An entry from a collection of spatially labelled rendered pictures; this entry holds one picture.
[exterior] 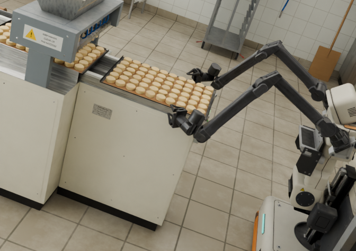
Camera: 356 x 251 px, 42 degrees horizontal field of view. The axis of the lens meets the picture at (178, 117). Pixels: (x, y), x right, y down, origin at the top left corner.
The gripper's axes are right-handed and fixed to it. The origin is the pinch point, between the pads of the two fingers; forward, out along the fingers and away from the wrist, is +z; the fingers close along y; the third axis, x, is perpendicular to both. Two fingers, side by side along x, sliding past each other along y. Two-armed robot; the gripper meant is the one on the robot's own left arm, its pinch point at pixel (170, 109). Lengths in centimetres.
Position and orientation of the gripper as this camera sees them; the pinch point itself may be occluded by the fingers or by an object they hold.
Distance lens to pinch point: 240.4
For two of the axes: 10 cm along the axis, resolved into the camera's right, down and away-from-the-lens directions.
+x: 8.0, -0.8, 5.9
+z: -5.3, -5.5, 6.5
